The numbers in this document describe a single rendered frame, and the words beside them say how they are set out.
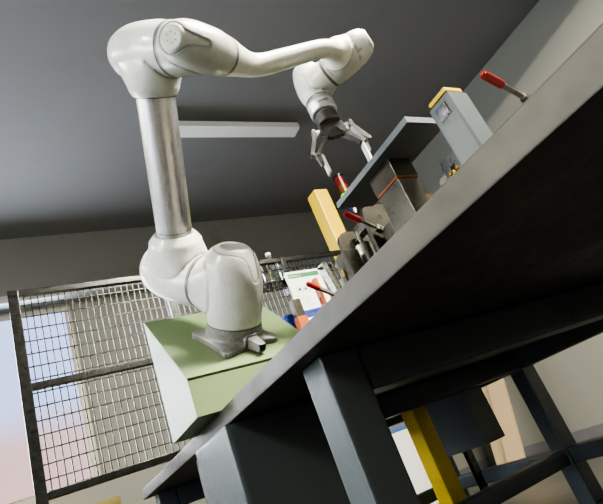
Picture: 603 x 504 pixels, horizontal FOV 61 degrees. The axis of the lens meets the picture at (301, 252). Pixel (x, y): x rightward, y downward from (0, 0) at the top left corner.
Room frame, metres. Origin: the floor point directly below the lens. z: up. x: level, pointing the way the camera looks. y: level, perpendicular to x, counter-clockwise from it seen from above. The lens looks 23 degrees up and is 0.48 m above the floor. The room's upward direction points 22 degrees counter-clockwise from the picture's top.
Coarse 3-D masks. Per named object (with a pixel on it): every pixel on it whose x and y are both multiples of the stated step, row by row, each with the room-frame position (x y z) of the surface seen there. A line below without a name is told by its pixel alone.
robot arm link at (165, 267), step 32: (128, 32) 0.87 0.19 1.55; (128, 64) 0.91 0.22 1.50; (160, 96) 0.98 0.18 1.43; (160, 128) 1.03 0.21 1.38; (160, 160) 1.08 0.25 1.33; (160, 192) 1.14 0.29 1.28; (160, 224) 1.20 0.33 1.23; (160, 256) 1.24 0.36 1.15; (192, 256) 1.27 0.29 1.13; (160, 288) 1.31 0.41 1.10
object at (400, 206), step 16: (400, 160) 1.22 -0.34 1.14; (384, 176) 1.22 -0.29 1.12; (400, 176) 1.20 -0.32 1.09; (416, 176) 1.23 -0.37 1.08; (384, 192) 1.25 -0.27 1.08; (400, 192) 1.21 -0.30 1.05; (416, 192) 1.22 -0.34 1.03; (400, 208) 1.23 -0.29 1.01; (416, 208) 1.20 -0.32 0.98; (400, 224) 1.25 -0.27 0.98
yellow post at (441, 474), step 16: (320, 192) 2.76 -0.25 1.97; (320, 208) 2.75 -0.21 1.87; (320, 224) 2.80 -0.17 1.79; (336, 224) 2.77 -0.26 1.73; (336, 240) 2.74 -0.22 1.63; (416, 416) 2.75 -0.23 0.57; (416, 432) 2.77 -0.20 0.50; (432, 432) 2.78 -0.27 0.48; (416, 448) 2.81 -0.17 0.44; (432, 448) 2.75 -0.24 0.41; (432, 464) 2.76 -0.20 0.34; (448, 464) 2.78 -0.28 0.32; (432, 480) 2.80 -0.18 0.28; (448, 480) 2.76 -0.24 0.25; (448, 496) 2.75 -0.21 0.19; (464, 496) 2.79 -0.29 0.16
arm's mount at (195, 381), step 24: (264, 312) 1.57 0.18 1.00; (168, 336) 1.37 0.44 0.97; (288, 336) 1.44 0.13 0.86; (168, 360) 1.29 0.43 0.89; (192, 360) 1.27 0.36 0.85; (216, 360) 1.28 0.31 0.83; (240, 360) 1.29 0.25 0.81; (264, 360) 1.31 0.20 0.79; (168, 384) 1.34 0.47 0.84; (192, 384) 1.20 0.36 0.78; (216, 384) 1.24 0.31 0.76; (240, 384) 1.27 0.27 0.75; (168, 408) 1.39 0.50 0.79; (192, 408) 1.21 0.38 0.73; (216, 408) 1.23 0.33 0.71; (192, 432) 1.37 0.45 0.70
